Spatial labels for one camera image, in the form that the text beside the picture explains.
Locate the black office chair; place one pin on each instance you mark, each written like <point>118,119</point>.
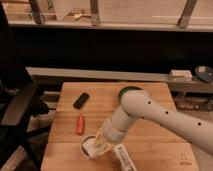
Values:
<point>19,99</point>

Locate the black rectangular phone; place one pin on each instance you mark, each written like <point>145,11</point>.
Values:
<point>78,104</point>

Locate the dark round disc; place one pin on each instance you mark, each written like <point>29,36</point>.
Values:
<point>204,73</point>

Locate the green ceramic bowl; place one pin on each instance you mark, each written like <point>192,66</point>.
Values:
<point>126,89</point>

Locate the white tube with cap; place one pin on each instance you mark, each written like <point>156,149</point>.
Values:
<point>125,160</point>

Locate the small wooden box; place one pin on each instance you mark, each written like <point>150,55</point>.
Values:
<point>181,75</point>

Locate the white sponge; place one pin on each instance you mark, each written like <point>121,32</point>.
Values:
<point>89,146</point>

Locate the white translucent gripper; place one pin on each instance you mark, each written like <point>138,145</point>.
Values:
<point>100,145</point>

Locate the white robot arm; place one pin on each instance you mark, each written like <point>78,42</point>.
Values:
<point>137,103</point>

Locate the orange marker pen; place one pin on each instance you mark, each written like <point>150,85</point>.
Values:
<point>80,125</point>

